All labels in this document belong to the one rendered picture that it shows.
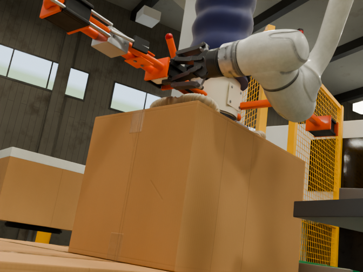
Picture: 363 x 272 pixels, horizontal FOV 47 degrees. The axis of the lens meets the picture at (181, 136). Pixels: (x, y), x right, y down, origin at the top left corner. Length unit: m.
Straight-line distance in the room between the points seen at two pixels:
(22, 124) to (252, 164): 9.14
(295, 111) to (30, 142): 9.22
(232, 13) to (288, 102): 0.46
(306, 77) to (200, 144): 0.32
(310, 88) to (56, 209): 1.84
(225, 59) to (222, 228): 0.42
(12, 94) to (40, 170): 7.76
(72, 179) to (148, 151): 1.60
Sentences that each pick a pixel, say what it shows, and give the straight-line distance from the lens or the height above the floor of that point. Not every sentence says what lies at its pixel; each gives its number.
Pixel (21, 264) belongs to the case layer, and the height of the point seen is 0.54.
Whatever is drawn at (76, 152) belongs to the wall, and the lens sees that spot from 10.31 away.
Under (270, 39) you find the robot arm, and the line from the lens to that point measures 1.00.
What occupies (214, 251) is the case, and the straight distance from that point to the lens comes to 1.05.
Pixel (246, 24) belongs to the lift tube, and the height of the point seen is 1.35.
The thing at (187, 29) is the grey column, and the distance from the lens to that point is 3.19.
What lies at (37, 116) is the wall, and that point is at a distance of 10.24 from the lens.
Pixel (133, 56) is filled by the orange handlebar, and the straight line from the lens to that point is 1.15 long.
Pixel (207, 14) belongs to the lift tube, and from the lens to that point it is 1.44.
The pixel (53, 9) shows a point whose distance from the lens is 0.99.
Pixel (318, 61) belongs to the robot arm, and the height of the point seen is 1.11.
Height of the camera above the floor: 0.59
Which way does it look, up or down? 15 degrees up
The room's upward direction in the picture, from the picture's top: 8 degrees clockwise
